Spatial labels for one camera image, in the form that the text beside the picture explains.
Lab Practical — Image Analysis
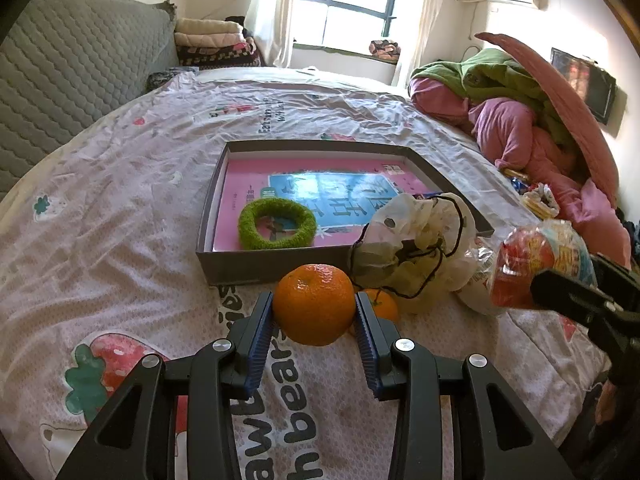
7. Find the white curtain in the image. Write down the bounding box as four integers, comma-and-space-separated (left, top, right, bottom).
245, 0, 301, 68
392, 0, 451, 88

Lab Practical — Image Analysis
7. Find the large orange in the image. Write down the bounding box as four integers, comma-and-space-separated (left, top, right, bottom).
272, 263, 356, 347

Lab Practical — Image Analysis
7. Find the cream folded blanket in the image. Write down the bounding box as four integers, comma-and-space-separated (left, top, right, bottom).
175, 18, 246, 37

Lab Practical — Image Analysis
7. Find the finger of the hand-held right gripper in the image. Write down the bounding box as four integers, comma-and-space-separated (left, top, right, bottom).
592, 254, 640, 306
530, 269, 640, 361

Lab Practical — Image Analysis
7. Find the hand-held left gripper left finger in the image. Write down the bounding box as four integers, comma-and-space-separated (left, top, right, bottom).
55, 292, 276, 480

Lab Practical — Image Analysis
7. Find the window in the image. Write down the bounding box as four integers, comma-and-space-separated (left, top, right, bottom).
292, 0, 403, 52

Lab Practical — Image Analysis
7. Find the strawberry printed bedsheet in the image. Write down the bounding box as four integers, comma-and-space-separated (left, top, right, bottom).
0, 67, 616, 480

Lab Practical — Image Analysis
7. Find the red and blue snack packet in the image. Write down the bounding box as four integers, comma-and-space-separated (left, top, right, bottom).
487, 220, 598, 311

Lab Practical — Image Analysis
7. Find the grey quilted headboard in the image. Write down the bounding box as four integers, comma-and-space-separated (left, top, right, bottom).
0, 0, 181, 201

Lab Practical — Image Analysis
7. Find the small orange with stem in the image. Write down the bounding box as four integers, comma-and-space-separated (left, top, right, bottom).
356, 287, 401, 336

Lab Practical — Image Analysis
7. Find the floral cloth bundle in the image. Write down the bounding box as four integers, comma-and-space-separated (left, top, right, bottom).
369, 39, 402, 61

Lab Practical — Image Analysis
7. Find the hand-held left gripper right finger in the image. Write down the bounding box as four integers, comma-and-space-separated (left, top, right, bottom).
354, 292, 576, 480

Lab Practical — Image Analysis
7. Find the green knitted ring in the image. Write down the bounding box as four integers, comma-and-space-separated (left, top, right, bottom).
238, 198, 318, 251

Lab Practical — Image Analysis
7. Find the long pink pillow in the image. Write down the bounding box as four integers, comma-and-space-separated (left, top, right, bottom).
475, 32, 618, 206

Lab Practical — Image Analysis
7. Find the green blanket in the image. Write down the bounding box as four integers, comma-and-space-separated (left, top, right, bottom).
410, 49, 576, 146

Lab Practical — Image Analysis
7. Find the wall television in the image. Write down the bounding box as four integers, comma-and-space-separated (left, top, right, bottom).
550, 47, 618, 126

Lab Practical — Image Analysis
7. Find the dark checkered folded blanket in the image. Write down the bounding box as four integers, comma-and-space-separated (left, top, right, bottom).
177, 42, 266, 67

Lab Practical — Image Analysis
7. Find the yellow and blue snack packet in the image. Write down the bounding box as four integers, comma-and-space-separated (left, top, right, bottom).
502, 167, 532, 194

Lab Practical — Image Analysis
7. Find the pink folded blanket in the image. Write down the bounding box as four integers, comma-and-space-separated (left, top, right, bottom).
175, 32, 247, 49

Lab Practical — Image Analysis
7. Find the clear bag of snacks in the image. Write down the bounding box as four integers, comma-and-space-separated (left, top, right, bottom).
520, 185, 561, 221

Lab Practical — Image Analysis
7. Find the grey cardboard box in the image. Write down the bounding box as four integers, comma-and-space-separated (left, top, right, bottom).
195, 140, 496, 287

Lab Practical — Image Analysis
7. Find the dark cloth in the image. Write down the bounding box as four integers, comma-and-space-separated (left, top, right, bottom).
147, 70, 181, 92

